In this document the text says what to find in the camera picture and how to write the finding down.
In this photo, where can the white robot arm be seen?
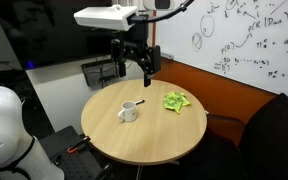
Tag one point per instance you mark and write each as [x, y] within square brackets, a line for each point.
[21, 154]

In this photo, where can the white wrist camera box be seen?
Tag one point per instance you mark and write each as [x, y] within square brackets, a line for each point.
[114, 17]

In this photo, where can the round wooden table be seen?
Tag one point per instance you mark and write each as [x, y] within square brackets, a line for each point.
[157, 136]

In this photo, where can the black office chair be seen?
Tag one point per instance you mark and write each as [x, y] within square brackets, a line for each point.
[262, 153]

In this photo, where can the white whiteboard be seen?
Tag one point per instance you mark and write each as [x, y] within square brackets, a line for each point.
[243, 40]

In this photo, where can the black pen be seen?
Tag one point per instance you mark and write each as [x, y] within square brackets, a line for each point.
[139, 102]

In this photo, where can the black wire basket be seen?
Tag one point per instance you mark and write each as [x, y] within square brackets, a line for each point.
[99, 71]

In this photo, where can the large black monitor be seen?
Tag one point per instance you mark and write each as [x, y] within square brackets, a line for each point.
[44, 32]

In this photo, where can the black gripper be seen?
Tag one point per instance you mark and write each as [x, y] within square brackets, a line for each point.
[133, 45]

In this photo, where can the green crumpled cloth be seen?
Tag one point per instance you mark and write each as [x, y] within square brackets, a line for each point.
[175, 101]

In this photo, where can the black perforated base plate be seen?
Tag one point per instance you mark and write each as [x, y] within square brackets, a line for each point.
[80, 165]

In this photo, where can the black orange clamp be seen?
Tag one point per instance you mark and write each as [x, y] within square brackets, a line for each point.
[74, 148]

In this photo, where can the white ceramic mug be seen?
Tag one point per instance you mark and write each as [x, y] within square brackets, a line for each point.
[128, 112]

